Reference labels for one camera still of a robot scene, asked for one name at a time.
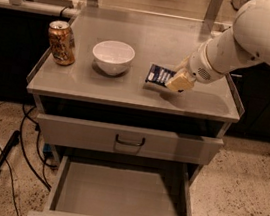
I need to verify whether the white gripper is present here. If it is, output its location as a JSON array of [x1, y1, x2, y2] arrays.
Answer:
[[165, 43, 224, 92]]

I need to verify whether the dark blue rxbar wrapper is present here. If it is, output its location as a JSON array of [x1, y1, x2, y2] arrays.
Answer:
[[145, 64, 176, 87]]

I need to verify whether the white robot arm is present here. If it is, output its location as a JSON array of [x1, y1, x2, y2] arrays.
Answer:
[[165, 0, 270, 92]]

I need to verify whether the grey metal drawer cabinet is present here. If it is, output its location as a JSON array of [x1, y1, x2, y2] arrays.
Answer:
[[6, 0, 258, 216]]

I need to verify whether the closed grey top drawer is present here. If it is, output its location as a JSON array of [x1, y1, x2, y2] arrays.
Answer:
[[37, 113, 223, 165]]

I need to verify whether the open grey middle drawer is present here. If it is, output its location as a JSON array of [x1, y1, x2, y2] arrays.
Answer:
[[28, 149, 192, 216]]

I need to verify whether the white ceramic bowl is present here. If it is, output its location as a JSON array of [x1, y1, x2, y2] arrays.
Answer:
[[92, 40, 135, 76]]

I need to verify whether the gold soda can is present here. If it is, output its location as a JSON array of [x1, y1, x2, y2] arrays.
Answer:
[[48, 20, 75, 66]]

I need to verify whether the right grey upright post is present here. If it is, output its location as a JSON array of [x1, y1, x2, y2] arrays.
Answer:
[[204, 0, 224, 23]]

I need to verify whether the black drawer handle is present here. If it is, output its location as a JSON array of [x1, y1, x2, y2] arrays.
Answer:
[[115, 134, 145, 147]]

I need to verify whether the white horizontal rail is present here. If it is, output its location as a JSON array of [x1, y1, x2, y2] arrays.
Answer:
[[0, 0, 231, 45]]

